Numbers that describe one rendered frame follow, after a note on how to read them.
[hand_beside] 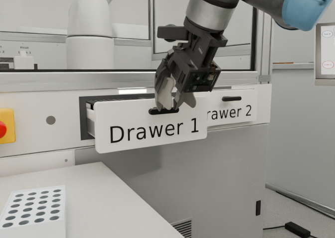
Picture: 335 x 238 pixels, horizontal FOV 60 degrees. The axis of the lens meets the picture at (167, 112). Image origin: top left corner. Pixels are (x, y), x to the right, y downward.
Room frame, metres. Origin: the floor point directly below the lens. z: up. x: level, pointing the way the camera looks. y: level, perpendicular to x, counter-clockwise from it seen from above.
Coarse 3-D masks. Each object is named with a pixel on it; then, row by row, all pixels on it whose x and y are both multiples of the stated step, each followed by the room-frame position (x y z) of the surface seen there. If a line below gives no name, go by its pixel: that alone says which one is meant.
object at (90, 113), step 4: (88, 104) 0.94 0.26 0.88; (88, 108) 0.77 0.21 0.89; (88, 112) 0.73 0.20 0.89; (92, 112) 0.70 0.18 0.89; (88, 116) 0.73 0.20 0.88; (92, 116) 0.70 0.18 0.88; (88, 120) 0.72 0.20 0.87; (92, 120) 0.69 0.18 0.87; (88, 124) 0.72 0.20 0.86; (92, 124) 0.69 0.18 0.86; (88, 128) 0.72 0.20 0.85; (92, 128) 0.69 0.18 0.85; (88, 132) 0.73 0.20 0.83; (92, 132) 0.69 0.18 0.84
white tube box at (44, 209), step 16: (16, 192) 0.45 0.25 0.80; (32, 192) 0.46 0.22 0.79; (48, 192) 0.46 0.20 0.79; (64, 192) 0.45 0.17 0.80; (16, 208) 0.40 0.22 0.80; (32, 208) 0.40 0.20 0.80; (48, 208) 0.40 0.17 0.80; (64, 208) 0.39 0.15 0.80; (0, 224) 0.36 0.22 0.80; (16, 224) 0.36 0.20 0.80; (32, 224) 0.35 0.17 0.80; (48, 224) 0.36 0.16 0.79; (64, 224) 0.36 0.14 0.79
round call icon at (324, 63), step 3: (330, 60) 1.18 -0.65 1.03; (333, 60) 1.17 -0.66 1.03; (324, 63) 1.18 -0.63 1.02; (327, 63) 1.17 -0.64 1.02; (330, 63) 1.17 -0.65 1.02; (333, 63) 1.16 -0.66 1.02; (324, 66) 1.17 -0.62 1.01; (327, 66) 1.16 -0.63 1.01; (330, 66) 1.16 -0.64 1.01; (333, 66) 1.15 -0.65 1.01
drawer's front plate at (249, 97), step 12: (204, 96) 0.89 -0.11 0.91; (216, 96) 0.92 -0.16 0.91; (240, 96) 0.97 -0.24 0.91; (252, 96) 1.00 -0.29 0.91; (216, 108) 0.92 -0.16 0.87; (228, 108) 0.94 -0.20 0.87; (240, 108) 0.97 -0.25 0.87; (252, 108) 1.00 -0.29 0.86; (216, 120) 0.92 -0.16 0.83; (228, 120) 0.94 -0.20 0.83; (240, 120) 0.97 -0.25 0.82; (252, 120) 1.00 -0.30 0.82
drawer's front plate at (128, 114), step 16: (96, 112) 0.60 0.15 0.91; (112, 112) 0.61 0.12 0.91; (128, 112) 0.63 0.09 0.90; (144, 112) 0.65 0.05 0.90; (192, 112) 0.72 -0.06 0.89; (96, 128) 0.60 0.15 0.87; (128, 128) 0.63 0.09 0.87; (160, 128) 0.67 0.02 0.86; (176, 128) 0.69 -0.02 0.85; (192, 128) 0.72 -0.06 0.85; (96, 144) 0.60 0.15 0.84; (112, 144) 0.61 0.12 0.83; (128, 144) 0.63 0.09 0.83; (144, 144) 0.65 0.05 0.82; (160, 144) 0.67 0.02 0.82
